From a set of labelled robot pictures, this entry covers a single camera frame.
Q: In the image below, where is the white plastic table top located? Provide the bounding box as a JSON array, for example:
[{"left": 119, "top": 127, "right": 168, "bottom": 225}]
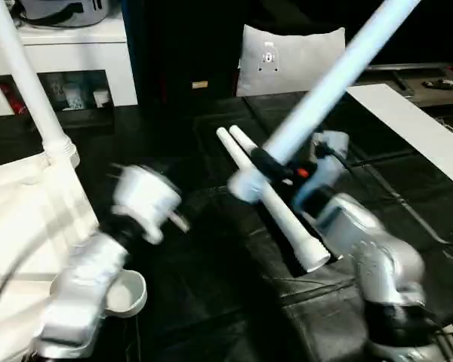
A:
[{"left": 0, "top": 147, "right": 149, "bottom": 362}]

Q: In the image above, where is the black work mat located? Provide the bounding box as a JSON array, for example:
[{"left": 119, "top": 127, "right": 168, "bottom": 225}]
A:
[{"left": 0, "top": 89, "right": 453, "bottom": 362}]

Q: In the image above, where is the white cabinet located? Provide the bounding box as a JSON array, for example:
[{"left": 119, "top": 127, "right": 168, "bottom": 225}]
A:
[{"left": 0, "top": 0, "right": 138, "bottom": 119}]

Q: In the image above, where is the grey bag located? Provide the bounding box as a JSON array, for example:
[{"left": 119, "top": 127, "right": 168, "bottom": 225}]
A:
[{"left": 19, "top": 0, "right": 112, "bottom": 28}]

